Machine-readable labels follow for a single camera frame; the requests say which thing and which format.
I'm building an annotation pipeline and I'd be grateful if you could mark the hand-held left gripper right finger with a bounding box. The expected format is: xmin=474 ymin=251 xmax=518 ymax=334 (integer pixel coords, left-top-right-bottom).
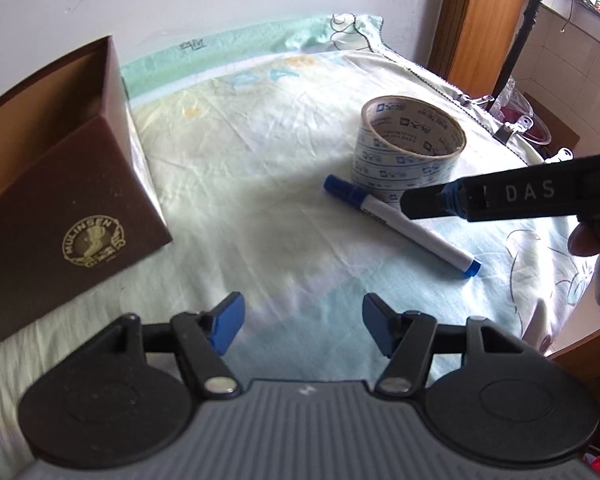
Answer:
xmin=362 ymin=293 xmax=527 ymax=397

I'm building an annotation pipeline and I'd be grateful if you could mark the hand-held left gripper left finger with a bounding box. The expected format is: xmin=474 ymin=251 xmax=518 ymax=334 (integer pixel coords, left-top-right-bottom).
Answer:
xmin=111 ymin=291 xmax=242 ymax=401

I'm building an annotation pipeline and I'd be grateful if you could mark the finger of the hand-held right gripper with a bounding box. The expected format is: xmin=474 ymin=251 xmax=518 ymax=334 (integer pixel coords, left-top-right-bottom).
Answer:
xmin=398 ymin=181 xmax=470 ymax=222

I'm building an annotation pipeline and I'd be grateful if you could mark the white marker with blue cap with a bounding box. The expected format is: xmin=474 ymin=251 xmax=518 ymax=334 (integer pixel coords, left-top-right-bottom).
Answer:
xmin=323 ymin=174 xmax=483 ymax=278

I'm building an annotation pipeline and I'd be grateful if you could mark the printed white tape roll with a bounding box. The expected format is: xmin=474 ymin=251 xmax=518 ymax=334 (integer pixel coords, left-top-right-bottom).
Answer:
xmin=350 ymin=95 xmax=467 ymax=207

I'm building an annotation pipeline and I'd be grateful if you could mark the brown cardboard box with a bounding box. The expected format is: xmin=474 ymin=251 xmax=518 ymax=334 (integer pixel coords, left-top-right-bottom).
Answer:
xmin=0 ymin=35 xmax=174 ymax=357

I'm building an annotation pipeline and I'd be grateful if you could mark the red basin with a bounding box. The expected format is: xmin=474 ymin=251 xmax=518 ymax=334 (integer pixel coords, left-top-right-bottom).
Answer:
xmin=495 ymin=79 xmax=552 ymax=147

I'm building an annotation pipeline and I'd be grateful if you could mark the black pole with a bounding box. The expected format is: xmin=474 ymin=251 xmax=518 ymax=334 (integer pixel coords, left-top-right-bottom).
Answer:
xmin=489 ymin=0 xmax=557 ymax=112

